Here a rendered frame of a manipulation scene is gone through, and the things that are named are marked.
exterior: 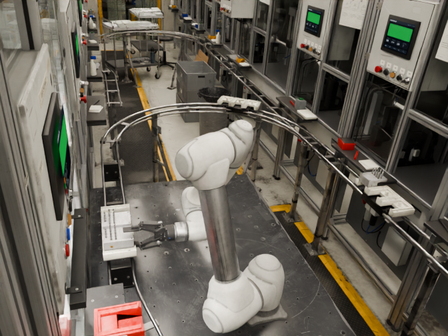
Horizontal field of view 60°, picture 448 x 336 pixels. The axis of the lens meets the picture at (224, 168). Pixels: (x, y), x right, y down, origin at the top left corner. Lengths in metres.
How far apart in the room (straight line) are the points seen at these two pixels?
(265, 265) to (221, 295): 0.23
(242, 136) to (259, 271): 0.56
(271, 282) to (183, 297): 0.43
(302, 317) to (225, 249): 0.57
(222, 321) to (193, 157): 0.62
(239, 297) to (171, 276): 0.52
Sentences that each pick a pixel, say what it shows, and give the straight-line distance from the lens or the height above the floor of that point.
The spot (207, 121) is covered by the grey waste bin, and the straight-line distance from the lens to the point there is 4.53.
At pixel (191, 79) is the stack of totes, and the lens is 5.09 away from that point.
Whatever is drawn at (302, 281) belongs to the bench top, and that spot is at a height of 0.68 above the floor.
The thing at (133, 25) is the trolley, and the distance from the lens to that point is 6.74.
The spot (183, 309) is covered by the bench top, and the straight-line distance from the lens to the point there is 1.82.
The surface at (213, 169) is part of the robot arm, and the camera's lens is 1.31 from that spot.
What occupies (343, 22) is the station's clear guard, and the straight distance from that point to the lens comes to 3.07.
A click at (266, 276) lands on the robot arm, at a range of 1.62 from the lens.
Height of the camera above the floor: 2.05
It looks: 29 degrees down
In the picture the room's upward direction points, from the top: 4 degrees clockwise
